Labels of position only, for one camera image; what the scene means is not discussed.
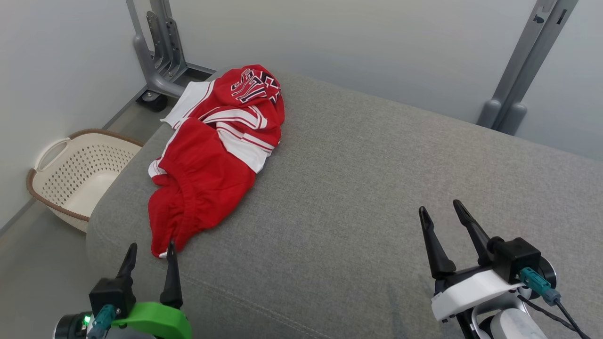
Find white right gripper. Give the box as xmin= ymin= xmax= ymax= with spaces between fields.
xmin=418 ymin=199 xmax=523 ymax=339

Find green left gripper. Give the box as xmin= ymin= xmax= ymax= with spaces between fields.
xmin=111 ymin=240 xmax=193 ymax=339

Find red athletic shorts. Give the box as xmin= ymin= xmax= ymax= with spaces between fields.
xmin=147 ymin=118 xmax=258 ymax=259

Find red basketball jersey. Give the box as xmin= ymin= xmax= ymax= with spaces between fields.
xmin=160 ymin=65 xmax=286 ymax=174

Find cream plastic laundry basket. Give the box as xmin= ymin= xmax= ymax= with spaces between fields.
xmin=26 ymin=129 xmax=144 ymax=234

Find black caster wheel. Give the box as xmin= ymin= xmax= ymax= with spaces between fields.
xmin=137 ymin=89 xmax=169 ymax=113

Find grey bracketed metal stand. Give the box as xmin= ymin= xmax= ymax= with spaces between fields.
xmin=125 ymin=0 xmax=217 ymax=99

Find black left cable teal plug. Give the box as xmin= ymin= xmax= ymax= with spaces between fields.
xmin=87 ymin=304 xmax=117 ymax=339

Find black cable teal plug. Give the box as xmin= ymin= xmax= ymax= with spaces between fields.
xmin=518 ymin=266 xmax=592 ymax=339
xmin=87 ymin=304 xmax=117 ymax=339

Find black right cable teal plug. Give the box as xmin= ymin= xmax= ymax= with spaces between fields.
xmin=518 ymin=266 xmax=592 ymax=339

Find grey twin metal post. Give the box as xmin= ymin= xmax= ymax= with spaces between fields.
xmin=476 ymin=0 xmax=580 ymax=137

